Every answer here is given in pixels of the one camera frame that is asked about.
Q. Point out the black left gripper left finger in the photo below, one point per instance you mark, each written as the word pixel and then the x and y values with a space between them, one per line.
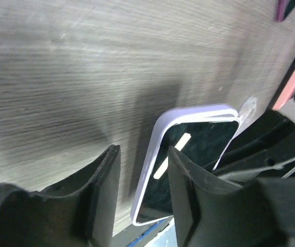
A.
pixel 76 211

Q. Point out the purple phone black screen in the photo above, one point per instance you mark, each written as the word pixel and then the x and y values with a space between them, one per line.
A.
pixel 282 9

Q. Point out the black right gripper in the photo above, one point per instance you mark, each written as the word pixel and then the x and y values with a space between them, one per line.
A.
pixel 265 149

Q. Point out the lilac phone case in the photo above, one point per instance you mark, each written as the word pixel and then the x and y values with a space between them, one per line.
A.
pixel 152 149

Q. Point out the clear magsafe phone case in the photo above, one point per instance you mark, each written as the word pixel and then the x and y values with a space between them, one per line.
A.
pixel 247 112

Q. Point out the white phone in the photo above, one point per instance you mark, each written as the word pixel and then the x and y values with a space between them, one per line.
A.
pixel 196 144

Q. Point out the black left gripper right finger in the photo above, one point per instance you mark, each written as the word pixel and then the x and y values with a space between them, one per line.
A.
pixel 209 211

